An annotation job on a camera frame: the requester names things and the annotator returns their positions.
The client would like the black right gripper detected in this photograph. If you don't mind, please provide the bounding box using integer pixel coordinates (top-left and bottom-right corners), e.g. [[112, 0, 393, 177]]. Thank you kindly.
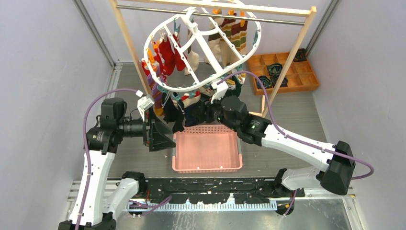
[[189, 92, 239, 133]]

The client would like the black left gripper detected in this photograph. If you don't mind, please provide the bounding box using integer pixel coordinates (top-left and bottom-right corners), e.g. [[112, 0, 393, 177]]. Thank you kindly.
[[118, 106, 176, 150]]

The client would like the navy santa sock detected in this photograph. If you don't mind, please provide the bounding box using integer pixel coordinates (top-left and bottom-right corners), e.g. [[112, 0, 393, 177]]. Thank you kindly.
[[182, 95, 201, 127]]

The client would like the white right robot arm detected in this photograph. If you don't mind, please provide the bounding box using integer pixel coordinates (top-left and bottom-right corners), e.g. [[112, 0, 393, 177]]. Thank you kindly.
[[192, 96, 356, 197]]

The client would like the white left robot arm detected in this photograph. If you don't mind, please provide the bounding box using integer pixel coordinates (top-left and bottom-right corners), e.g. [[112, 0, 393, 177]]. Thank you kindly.
[[58, 96, 176, 230]]

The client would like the white oval clip hanger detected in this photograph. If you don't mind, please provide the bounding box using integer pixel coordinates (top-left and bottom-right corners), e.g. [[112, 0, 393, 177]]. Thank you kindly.
[[143, 0, 274, 92]]

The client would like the pink perforated plastic basket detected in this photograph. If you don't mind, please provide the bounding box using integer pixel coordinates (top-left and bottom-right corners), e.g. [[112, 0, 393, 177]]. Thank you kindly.
[[172, 125, 243, 173]]

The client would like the red sock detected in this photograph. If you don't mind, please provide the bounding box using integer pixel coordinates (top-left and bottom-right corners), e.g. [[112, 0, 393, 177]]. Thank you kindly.
[[142, 33, 176, 76]]

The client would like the rolled dark sock in tray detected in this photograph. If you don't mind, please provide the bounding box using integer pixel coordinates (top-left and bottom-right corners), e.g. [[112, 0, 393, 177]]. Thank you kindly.
[[266, 63, 283, 76]]

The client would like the striped beige maroon sock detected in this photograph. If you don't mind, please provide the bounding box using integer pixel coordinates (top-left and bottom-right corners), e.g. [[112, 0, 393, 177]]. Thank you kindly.
[[208, 18, 248, 67]]

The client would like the orange wooden divided tray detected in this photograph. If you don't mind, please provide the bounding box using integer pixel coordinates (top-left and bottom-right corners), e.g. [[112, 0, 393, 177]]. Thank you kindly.
[[247, 52, 320, 96]]

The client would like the metal hanging rod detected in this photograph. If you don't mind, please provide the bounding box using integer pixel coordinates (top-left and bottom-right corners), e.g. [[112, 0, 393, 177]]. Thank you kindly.
[[116, 5, 305, 26]]

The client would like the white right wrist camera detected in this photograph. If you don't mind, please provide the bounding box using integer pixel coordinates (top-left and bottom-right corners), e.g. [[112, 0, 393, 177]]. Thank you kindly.
[[210, 80, 228, 104]]

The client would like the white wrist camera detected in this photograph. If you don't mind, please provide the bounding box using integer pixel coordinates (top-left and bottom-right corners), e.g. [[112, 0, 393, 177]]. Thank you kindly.
[[135, 91, 155, 121], [210, 80, 228, 104]]

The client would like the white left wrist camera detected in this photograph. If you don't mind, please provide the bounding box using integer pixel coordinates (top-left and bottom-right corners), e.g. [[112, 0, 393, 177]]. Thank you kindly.
[[135, 91, 155, 121]]

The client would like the wooden clothes rack frame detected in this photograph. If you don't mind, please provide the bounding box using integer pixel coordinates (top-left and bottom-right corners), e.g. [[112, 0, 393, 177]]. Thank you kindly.
[[109, 0, 317, 119]]

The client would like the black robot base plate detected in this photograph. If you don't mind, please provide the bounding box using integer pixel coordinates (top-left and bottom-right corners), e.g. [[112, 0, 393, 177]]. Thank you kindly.
[[132, 177, 293, 204]]

